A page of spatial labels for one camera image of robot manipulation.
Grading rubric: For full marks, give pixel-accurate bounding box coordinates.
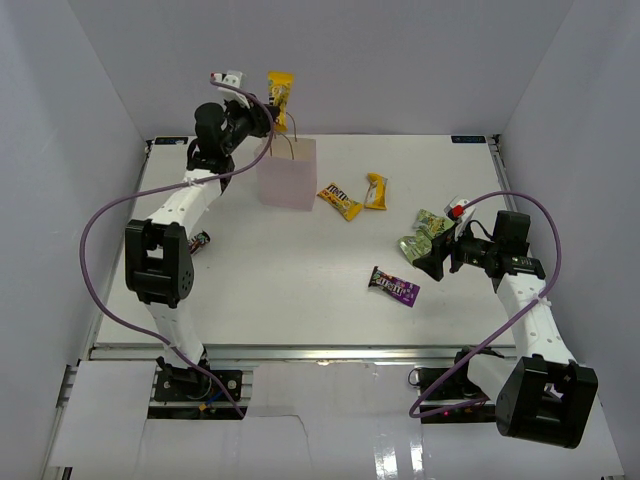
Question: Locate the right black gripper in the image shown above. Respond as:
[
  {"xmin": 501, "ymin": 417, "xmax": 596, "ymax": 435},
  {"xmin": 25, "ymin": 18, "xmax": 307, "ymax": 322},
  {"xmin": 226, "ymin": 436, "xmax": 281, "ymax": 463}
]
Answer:
[{"xmin": 413, "ymin": 219, "xmax": 499, "ymax": 281}]

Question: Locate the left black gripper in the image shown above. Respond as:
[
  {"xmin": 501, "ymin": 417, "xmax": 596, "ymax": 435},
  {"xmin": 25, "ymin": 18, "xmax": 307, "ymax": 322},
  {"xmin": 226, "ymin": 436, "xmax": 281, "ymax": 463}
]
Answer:
[{"xmin": 220, "ymin": 94, "xmax": 279, "ymax": 156}]

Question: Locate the green snack packet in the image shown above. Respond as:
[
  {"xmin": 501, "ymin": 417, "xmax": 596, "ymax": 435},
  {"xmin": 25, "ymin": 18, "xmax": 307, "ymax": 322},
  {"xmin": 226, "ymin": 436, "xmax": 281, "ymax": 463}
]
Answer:
[
  {"xmin": 397, "ymin": 230, "xmax": 433, "ymax": 264},
  {"xmin": 412, "ymin": 209, "xmax": 455, "ymax": 240}
]

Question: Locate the yellow m&m packet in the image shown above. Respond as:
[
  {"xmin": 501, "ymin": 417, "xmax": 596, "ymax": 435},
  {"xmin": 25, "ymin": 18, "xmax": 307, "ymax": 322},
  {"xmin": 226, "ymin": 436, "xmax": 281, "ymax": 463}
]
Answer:
[
  {"xmin": 267, "ymin": 71, "xmax": 295, "ymax": 133},
  {"xmin": 316, "ymin": 182, "xmax": 363, "ymax": 221}
]

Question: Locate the purple m&m packet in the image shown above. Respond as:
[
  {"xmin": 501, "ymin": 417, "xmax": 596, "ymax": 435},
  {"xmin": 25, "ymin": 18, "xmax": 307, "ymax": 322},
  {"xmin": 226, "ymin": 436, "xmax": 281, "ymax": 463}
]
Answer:
[
  {"xmin": 188, "ymin": 231, "xmax": 211, "ymax": 255},
  {"xmin": 368, "ymin": 266, "xmax": 420, "ymax": 307}
]

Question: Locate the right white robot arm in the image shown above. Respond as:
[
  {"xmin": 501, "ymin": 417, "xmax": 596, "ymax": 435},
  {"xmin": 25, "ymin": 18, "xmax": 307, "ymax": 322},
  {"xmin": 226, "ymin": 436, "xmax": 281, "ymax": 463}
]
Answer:
[{"xmin": 414, "ymin": 205, "xmax": 598, "ymax": 449}]

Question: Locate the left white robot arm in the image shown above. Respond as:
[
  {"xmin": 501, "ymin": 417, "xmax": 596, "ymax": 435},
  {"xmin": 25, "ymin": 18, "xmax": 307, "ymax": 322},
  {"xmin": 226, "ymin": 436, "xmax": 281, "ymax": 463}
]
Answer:
[{"xmin": 125, "ymin": 100, "xmax": 280, "ymax": 399}]

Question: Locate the pink paper bag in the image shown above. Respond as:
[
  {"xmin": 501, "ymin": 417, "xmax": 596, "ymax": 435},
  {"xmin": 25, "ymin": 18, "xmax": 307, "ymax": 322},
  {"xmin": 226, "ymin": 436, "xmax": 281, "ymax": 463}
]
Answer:
[{"xmin": 255, "ymin": 132, "xmax": 317, "ymax": 211}]

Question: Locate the yellow snack bar wrapper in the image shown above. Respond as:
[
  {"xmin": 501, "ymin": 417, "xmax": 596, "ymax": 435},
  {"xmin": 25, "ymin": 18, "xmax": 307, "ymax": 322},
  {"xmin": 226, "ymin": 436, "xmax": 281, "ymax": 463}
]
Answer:
[{"xmin": 364, "ymin": 172, "xmax": 388, "ymax": 210}]

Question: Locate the blue label left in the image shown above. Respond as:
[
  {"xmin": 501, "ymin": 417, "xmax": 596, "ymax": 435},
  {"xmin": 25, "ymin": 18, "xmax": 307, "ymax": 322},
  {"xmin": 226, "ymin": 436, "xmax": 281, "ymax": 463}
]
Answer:
[{"xmin": 154, "ymin": 136, "xmax": 189, "ymax": 146}]

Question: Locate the blue label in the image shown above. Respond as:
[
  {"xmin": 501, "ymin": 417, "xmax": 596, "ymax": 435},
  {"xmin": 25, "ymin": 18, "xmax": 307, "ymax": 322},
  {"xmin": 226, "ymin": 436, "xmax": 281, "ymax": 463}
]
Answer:
[
  {"xmin": 154, "ymin": 136, "xmax": 189, "ymax": 146},
  {"xmin": 451, "ymin": 135, "xmax": 487, "ymax": 144}
]

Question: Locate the blue label right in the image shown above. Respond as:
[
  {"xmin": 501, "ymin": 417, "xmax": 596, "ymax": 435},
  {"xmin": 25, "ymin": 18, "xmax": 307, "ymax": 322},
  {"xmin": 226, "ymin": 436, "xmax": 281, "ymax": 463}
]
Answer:
[{"xmin": 451, "ymin": 135, "xmax": 487, "ymax": 144}]

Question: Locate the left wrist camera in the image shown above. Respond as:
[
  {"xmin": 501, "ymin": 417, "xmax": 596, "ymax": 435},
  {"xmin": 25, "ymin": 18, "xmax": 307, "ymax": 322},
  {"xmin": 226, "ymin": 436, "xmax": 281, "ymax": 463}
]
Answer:
[{"xmin": 210, "ymin": 70, "xmax": 250, "ymax": 108}]

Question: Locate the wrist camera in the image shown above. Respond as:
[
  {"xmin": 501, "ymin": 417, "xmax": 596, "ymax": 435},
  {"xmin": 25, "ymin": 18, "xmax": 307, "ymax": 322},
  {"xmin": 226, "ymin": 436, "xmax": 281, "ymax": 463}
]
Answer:
[
  {"xmin": 444, "ymin": 198, "xmax": 475, "ymax": 239},
  {"xmin": 210, "ymin": 70, "xmax": 250, "ymax": 108}
]

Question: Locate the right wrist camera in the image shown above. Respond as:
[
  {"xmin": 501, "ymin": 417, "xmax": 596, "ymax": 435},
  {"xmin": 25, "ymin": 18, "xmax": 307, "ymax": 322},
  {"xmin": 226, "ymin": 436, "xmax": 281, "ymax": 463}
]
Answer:
[{"xmin": 444, "ymin": 198, "xmax": 475, "ymax": 239}]

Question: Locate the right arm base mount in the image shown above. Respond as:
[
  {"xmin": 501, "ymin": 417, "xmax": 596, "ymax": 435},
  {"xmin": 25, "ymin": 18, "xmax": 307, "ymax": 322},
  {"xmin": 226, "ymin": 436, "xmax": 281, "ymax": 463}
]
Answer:
[{"xmin": 407, "ymin": 346, "xmax": 495, "ymax": 425}]

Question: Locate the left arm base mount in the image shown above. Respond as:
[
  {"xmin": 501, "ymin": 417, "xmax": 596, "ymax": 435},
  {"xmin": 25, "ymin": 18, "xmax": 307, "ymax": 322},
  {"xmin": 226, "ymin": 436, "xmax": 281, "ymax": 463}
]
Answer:
[{"xmin": 148, "ymin": 356, "xmax": 247, "ymax": 421}]

